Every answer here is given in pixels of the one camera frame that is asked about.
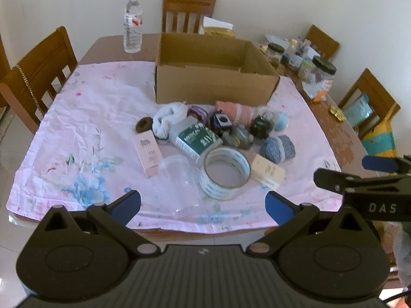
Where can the yellow and green bag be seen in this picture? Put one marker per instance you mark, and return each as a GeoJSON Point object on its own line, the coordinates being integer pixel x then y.
{"type": "Point", "coordinates": [380, 139]}

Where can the light blue sock ball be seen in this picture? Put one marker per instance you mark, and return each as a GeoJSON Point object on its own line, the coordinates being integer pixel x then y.
{"type": "Point", "coordinates": [281, 121]}

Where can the white paper sheets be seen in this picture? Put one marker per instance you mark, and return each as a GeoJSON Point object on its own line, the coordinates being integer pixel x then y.
{"type": "Point", "coordinates": [314, 53]}
{"type": "Point", "coordinates": [276, 40]}

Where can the group of small bottles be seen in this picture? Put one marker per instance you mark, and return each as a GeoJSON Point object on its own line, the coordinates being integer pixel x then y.
{"type": "Point", "coordinates": [297, 61]}

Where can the black plastic toy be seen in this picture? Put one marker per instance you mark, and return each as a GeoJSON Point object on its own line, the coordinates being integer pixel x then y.
{"type": "Point", "coordinates": [260, 127]}

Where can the small beige box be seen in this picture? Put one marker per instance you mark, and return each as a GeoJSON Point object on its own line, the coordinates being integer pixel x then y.
{"type": "Point", "coordinates": [268, 171]}

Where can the clear plastic water bottle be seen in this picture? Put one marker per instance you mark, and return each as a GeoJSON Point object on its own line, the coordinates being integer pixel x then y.
{"type": "Point", "coordinates": [132, 29]}

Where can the pink towel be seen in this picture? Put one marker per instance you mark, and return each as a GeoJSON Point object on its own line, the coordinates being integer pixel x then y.
{"type": "Point", "coordinates": [237, 110]}

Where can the brown cardboard box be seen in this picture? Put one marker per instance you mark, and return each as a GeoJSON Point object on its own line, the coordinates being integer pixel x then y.
{"type": "Point", "coordinates": [208, 83]}

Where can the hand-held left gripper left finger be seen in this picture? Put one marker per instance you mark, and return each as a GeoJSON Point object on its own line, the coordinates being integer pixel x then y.
{"type": "Point", "coordinates": [128, 206]}

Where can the small toy vehicle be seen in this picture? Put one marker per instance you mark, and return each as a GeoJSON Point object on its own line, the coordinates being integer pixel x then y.
{"type": "Point", "coordinates": [239, 137]}

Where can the black cube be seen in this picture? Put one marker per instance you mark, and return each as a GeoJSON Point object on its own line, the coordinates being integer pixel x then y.
{"type": "Point", "coordinates": [221, 121]}

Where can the clear tape roll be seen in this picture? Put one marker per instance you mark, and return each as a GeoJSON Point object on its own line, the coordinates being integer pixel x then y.
{"type": "Point", "coordinates": [224, 189]}

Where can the pink rectangular box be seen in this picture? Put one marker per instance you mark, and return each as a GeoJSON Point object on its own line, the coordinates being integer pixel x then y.
{"type": "Point", "coordinates": [148, 154]}

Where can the white sock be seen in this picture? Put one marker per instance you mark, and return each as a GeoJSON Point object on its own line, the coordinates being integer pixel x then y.
{"type": "Point", "coordinates": [168, 115]}

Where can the gold ornament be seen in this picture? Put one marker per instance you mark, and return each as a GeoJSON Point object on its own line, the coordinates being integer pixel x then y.
{"type": "Point", "coordinates": [337, 114]}

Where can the wooden slatted chair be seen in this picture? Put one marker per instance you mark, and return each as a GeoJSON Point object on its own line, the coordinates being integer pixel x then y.
{"type": "Point", "coordinates": [188, 4]}
{"type": "Point", "coordinates": [369, 89]}
{"type": "Point", "coordinates": [321, 43]}

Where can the pink floral tablecloth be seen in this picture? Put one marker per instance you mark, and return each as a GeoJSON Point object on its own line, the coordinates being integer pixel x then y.
{"type": "Point", "coordinates": [96, 118]}

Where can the white bottle green label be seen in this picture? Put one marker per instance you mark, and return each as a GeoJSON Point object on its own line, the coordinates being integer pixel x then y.
{"type": "Point", "coordinates": [196, 139]}

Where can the clear plastic cup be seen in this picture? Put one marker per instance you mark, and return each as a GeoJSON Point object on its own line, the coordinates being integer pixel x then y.
{"type": "Point", "coordinates": [179, 179]}

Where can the teal paper packet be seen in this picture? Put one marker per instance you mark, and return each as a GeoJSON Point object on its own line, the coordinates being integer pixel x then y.
{"type": "Point", "coordinates": [358, 110]}

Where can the large plastic jar black lid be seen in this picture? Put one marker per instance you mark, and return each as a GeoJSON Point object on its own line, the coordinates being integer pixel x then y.
{"type": "Point", "coordinates": [318, 77]}

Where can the brown wooden desktop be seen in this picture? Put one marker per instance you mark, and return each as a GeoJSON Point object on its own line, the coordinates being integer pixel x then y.
{"type": "Point", "coordinates": [337, 134]}

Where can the yellow tissue box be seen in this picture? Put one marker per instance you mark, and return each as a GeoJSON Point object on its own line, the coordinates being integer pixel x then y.
{"type": "Point", "coordinates": [221, 29]}

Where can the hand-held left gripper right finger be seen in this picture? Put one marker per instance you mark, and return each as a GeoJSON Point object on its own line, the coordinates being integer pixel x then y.
{"type": "Point", "coordinates": [276, 208]}

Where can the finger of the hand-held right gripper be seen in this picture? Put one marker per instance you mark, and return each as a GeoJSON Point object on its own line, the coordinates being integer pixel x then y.
{"type": "Point", "coordinates": [327, 178]}
{"type": "Point", "coordinates": [380, 163]}

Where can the small glass jar black lid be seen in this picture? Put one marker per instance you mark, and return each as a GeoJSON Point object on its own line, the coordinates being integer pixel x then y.
{"type": "Point", "coordinates": [275, 54]}

